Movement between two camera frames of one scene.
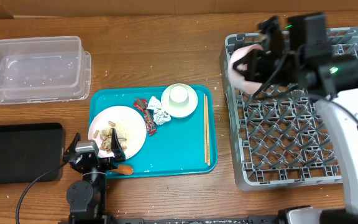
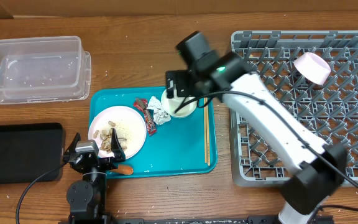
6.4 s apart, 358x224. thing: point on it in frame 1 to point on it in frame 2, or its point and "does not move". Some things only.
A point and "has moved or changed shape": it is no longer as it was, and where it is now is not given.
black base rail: (249, 219) does not move
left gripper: (117, 152) does not move
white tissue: (161, 116) does not move
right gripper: (257, 59) to (184, 76)
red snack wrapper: (142, 104) does not move
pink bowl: (236, 79) has moved or changed shape
